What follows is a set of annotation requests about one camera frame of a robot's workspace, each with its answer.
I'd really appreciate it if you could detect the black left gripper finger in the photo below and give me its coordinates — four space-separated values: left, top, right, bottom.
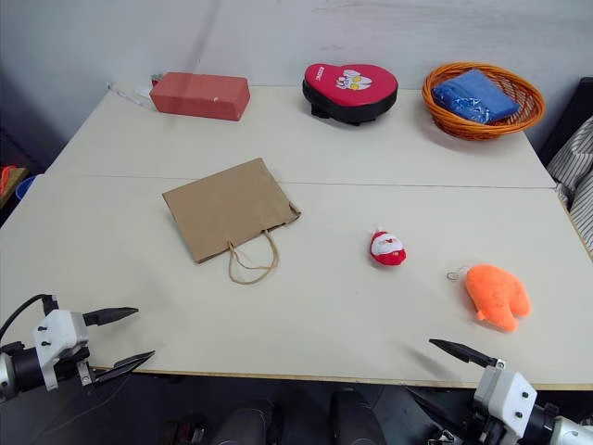
82 306 140 327
92 350 157 386

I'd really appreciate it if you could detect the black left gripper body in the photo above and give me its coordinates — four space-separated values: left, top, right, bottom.
57 312 97 387

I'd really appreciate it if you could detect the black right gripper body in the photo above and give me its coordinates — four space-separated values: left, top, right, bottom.
470 355 507 441

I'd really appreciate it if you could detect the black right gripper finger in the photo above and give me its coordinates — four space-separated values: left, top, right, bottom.
405 387 476 426
428 338 499 370

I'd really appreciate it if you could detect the brown paper bag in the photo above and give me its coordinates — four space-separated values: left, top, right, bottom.
161 157 303 286

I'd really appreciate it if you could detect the orange plush toy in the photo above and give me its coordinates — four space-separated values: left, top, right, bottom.
446 263 533 333

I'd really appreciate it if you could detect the small santa plush toy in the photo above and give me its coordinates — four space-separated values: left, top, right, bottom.
369 223 410 269

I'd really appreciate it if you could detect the blue bucket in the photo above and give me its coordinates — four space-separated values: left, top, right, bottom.
15 174 39 201

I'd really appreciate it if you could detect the striped grey cloth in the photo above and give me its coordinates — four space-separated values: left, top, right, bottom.
546 115 593 261

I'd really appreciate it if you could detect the red rectangular box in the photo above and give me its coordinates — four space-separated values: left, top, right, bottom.
148 71 252 123

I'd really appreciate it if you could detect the orange wicker basket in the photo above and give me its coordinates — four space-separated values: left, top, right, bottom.
421 62 548 141

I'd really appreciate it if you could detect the black chair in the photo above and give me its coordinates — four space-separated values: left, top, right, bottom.
536 76 593 169

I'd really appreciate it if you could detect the blue folded plastic packet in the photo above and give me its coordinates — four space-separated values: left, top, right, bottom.
432 69 522 125

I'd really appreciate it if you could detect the red heart-shaped pad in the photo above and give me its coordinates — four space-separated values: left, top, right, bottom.
301 62 399 126

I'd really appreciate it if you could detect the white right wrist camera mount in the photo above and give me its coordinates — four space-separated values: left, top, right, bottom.
473 368 538 439

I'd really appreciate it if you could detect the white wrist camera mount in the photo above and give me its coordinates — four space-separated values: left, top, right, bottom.
473 368 538 439
32 309 90 391

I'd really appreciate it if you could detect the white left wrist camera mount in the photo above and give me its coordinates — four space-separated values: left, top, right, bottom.
32 309 90 391

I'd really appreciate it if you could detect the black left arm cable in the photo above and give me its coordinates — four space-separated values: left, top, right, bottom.
0 293 60 345

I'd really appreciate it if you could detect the orange strap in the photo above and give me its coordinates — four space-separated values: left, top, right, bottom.
0 165 19 197

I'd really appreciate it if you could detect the white cable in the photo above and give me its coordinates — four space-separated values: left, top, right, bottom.
107 81 155 111

